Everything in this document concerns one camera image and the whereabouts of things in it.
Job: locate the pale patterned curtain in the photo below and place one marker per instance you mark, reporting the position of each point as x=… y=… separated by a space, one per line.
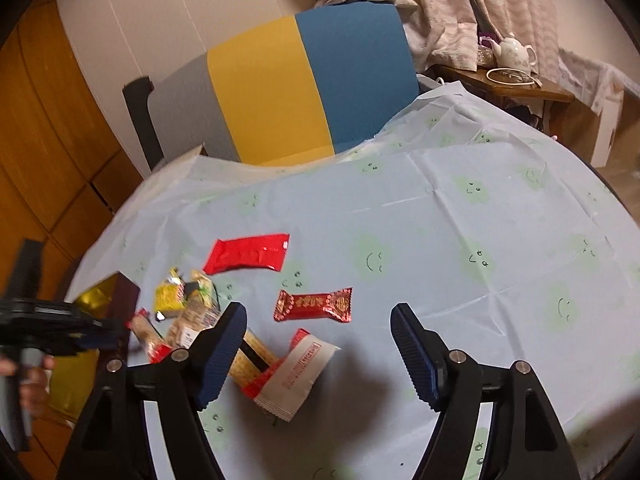
x=440 y=5

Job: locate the plain red snack packet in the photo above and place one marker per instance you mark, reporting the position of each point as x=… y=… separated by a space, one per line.
x=245 y=254

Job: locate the glass bowl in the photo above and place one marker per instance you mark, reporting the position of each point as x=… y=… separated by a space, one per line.
x=484 y=56

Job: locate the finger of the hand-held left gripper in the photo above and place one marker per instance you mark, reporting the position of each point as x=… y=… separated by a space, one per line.
x=100 y=337

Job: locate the patterned red candy packet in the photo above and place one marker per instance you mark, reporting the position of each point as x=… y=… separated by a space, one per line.
x=312 y=306

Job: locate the grey yellow blue chair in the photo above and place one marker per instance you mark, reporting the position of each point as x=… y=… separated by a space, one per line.
x=270 y=95

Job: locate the yellow cracker packet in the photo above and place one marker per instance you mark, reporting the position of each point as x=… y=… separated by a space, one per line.
x=245 y=372

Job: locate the white packet with red edge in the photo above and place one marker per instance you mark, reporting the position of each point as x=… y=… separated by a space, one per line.
x=300 y=370

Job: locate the white lace cloth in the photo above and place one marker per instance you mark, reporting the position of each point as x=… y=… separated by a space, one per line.
x=590 y=75

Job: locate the beige snack packet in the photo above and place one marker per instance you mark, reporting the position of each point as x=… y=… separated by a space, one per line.
x=192 y=322

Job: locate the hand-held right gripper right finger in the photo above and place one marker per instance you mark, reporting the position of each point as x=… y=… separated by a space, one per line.
x=415 y=360

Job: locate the red and white snack bar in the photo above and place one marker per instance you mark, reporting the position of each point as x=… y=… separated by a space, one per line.
x=150 y=342

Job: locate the yellow snack packet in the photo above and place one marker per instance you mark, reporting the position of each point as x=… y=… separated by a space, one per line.
x=170 y=297

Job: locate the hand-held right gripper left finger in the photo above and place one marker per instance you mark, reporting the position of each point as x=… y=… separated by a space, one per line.
x=220 y=360

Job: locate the wooden side table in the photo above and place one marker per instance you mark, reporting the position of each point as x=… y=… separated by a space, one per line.
x=500 y=92

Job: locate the maroon box with gold lining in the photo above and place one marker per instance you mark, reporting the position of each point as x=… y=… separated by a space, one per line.
x=127 y=292

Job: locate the orange wooden cabinet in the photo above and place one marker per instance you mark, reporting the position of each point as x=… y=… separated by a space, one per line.
x=50 y=135

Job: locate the person's left hand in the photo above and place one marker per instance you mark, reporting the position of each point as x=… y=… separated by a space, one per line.
x=37 y=390

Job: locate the white floral teapot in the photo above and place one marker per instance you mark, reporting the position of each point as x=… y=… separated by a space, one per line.
x=515 y=55

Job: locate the green and white snack packet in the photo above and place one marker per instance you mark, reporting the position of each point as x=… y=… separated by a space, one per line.
x=205 y=287

